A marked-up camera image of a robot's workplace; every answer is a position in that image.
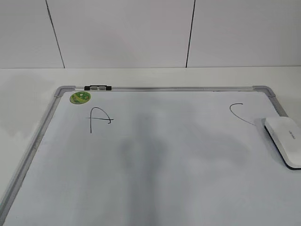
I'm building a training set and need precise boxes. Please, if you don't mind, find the white eraser with black base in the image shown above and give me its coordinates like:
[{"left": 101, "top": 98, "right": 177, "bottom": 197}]
[{"left": 264, "top": 116, "right": 301, "bottom": 170}]

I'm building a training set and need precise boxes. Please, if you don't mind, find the round green magnet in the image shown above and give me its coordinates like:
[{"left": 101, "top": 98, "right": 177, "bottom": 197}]
[{"left": 70, "top": 91, "right": 91, "bottom": 105}]

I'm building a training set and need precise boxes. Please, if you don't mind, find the white board with grey frame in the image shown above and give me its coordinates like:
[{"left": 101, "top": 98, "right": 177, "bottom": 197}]
[{"left": 0, "top": 86, "right": 301, "bottom": 226}]

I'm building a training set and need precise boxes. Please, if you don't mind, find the black hanging clip on frame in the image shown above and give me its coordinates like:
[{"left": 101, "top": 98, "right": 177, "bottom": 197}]
[{"left": 84, "top": 85, "right": 112, "bottom": 91}]

